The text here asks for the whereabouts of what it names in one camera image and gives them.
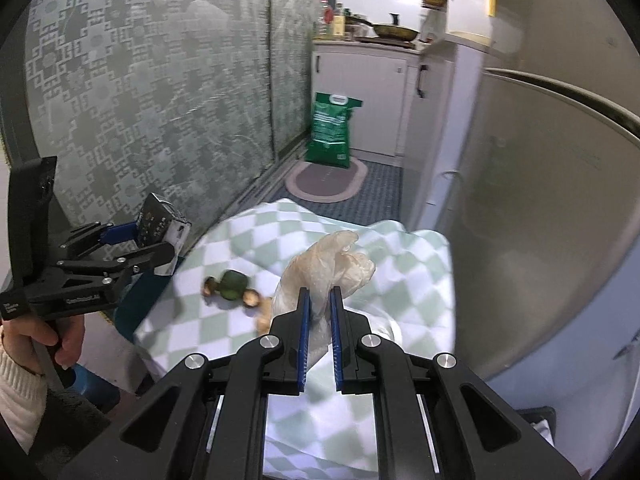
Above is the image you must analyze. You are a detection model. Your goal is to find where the dark printed small box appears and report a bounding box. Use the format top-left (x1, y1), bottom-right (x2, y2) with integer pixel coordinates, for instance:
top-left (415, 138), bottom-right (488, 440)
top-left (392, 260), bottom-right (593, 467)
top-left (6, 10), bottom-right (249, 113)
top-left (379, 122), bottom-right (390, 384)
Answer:
top-left (134, 192), bottom-right (192, 277)

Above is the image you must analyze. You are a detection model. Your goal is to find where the person's left hand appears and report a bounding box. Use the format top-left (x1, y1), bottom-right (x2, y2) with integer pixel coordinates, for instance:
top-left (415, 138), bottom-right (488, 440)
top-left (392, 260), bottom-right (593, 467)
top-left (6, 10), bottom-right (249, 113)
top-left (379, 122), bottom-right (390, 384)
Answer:
top-left (0, 312), bottom-right (87, 377)

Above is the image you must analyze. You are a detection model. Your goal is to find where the wok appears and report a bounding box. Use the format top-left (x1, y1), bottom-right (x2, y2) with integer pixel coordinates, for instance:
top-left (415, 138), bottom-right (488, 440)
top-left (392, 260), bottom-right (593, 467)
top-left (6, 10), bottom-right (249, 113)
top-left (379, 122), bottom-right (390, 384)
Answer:
top-left (372, 22), bottom-right (420, 44)

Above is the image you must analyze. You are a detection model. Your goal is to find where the translucent plastic glove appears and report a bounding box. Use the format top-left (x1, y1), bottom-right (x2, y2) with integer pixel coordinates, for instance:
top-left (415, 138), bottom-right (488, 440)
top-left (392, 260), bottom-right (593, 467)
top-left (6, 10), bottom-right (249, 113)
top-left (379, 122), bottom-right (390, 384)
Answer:
top-left (272, 230), bottom-right (377, 376)

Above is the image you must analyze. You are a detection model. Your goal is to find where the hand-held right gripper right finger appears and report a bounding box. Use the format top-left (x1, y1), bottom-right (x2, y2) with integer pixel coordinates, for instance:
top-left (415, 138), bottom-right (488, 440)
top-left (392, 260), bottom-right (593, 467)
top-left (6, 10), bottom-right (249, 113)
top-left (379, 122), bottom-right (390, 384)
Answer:
top-left (331, 286), bottom-right (586, 480)

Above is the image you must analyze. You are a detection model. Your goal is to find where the patterned glass sliding door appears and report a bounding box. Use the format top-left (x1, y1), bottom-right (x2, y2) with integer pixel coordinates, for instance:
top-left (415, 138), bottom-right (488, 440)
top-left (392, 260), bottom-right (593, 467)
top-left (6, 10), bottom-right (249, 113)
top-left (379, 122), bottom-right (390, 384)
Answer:
top-left (0, 0), bottom-right (275, 246)
top-left (269, 0), bottom-right (332, 161)

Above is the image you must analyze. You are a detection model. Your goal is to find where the oval grey floor mat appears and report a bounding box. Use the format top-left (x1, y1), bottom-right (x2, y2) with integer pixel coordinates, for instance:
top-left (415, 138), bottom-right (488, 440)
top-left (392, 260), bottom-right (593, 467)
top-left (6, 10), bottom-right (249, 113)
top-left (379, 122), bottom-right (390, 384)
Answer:
top-left (285, 159), bottom-right (370, 204)

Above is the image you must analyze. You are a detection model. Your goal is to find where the silver refrigerator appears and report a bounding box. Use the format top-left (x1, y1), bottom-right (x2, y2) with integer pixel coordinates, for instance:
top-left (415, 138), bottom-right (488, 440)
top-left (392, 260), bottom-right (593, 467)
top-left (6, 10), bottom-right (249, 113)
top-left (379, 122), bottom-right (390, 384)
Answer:
top-left (415, 0), bottom-right (640, 386)

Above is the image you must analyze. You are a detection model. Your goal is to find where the green sack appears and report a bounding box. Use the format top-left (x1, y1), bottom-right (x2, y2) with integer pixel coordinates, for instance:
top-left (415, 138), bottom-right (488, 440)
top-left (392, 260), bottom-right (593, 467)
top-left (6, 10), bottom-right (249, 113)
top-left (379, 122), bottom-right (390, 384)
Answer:
top-left (304, 92), bottom-right (364, 170)

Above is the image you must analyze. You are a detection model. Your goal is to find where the green white checkered tablecloth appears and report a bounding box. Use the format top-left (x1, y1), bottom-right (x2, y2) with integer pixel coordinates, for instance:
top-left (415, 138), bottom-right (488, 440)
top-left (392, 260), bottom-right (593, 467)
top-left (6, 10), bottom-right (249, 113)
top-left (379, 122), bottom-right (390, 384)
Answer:
top-left (134, 197), bottom-right (457, 476)

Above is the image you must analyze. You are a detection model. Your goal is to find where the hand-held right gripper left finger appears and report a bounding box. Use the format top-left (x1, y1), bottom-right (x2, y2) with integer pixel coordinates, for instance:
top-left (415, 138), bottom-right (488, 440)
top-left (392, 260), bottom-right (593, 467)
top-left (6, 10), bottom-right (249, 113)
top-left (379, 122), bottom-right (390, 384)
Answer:
top-left (60, 287), bottom-right (313, 480)

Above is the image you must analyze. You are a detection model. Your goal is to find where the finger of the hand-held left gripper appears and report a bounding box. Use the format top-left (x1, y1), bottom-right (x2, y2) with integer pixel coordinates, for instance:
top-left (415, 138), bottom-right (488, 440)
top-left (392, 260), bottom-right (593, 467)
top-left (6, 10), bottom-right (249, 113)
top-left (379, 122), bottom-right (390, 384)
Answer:
top-left (59, 220), bottom-right (142, 262)
top-left (56, 241), bottom-right (177, 283)

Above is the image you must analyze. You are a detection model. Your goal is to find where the white kitchen cabinet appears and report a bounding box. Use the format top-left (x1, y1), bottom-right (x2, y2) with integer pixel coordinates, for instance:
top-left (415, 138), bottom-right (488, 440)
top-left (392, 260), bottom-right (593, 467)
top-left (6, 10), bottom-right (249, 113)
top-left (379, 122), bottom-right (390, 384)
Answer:
top-left (311, 35), bottom-right (483, 241)

